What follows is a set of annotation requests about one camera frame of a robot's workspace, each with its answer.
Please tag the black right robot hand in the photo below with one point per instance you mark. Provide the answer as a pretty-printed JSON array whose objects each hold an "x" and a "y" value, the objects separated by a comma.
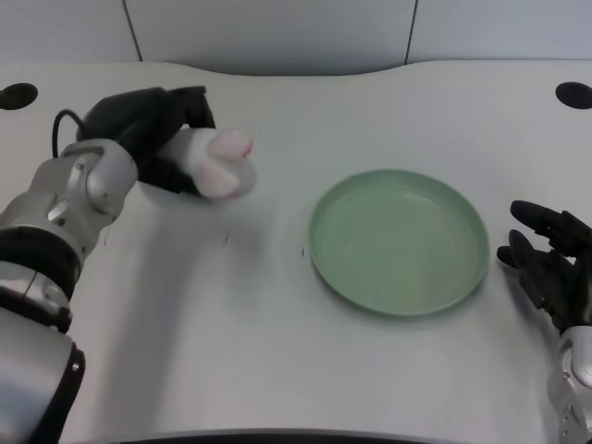
[{"x": 550, "y": 273}]

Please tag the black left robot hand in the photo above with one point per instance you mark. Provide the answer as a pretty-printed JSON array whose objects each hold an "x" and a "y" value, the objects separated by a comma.
[{"x": 152, "y": 134}]

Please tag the white plush rabbit doll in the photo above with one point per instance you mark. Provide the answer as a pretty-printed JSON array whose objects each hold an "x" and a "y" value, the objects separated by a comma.
[{"x": 217, "y": 164}]

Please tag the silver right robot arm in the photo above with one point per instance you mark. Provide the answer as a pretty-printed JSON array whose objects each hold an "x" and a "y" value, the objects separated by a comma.
[{"x": 571, "y": 388}]

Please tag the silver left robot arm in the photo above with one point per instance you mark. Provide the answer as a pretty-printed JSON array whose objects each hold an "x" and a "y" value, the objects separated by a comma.
[{"x": 51, "y": 259}]

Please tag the green round plate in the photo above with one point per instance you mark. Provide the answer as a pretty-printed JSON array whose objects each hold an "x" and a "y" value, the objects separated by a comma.
[{"x": 398, "y": 242}]

